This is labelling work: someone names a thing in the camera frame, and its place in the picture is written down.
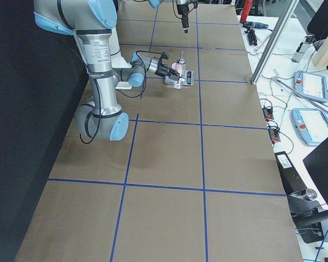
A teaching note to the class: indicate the lower blue teach pendant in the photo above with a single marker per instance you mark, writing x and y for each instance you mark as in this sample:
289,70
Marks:
311,125

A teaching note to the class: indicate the lower orange black connector block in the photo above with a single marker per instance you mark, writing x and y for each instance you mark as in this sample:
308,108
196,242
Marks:
274,134

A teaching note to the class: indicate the white camera stand pole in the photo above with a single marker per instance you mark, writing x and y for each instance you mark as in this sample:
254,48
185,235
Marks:
116,57

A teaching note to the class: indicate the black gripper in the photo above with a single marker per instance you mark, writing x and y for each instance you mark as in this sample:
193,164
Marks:
181,10
161,70

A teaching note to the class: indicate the upper orange black connector block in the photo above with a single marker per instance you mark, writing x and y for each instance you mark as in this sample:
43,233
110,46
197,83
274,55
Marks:
268,114

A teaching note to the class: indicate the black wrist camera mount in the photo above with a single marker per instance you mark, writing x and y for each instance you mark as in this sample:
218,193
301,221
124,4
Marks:
163,56

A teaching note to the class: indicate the blue teach pendant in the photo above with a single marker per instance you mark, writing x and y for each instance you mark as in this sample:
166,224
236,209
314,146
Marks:
311,125
311,85

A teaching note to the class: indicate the grey water bottle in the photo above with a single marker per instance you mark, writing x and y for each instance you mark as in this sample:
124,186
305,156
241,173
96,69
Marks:
303,47

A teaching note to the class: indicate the upper blue teach pendant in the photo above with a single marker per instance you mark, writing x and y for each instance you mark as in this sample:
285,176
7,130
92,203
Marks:
311,85

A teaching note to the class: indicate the aluminium frame post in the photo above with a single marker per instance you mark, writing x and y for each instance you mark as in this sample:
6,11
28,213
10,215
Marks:
274,38

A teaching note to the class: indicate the clear glass sauce bottle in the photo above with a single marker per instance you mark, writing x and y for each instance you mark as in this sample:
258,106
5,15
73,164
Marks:
181,68

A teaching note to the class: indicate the black folded tripod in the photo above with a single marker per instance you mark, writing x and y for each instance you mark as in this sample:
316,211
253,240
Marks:
251,36

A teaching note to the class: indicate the silver digital kitchen scale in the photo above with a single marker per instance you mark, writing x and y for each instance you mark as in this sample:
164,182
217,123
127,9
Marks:
189,79

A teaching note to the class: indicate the black monitor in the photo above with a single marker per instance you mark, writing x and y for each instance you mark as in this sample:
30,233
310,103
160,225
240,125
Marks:
316,164

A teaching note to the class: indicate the blue folded umbrella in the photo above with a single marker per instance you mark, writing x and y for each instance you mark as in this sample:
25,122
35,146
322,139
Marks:
255,25

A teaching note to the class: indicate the red fire extinguisher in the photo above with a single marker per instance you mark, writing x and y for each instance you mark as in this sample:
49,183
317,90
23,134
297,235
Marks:
245,11

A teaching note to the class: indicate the black box with white label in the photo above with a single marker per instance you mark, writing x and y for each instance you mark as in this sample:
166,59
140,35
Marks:
291,180

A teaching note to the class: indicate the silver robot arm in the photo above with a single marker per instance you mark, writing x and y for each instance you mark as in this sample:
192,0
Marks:
92,24

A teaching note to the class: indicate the orange black connector block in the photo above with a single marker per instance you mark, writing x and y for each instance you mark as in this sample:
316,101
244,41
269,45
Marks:
268,114
274,134

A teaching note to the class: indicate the pink plastic cup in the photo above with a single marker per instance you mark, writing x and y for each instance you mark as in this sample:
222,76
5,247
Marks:
174,66

